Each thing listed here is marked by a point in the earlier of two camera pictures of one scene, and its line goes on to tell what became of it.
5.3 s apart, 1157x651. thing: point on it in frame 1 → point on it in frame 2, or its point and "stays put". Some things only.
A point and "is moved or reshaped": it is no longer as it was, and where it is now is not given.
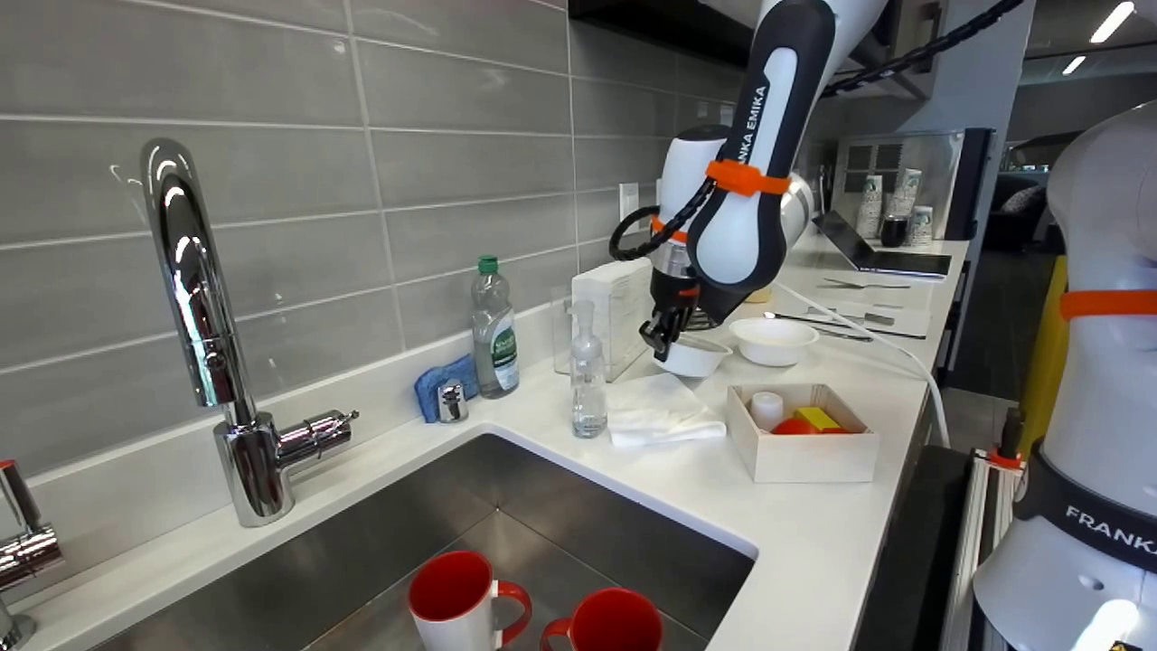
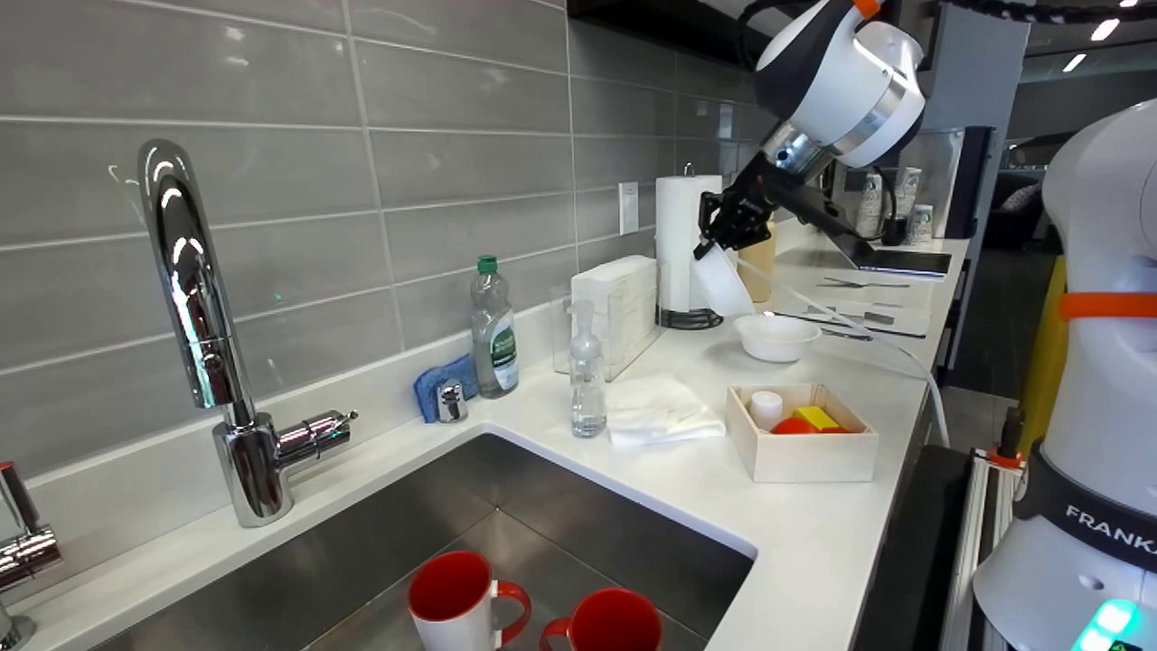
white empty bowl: x=770 y=340 stays put
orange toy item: x=793 y=425 stays put
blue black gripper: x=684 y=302 → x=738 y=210
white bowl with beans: x=687 y=361 is moved or reshaped
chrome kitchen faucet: x=255 y=454 stays put
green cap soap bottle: x=493 y=338 stays put
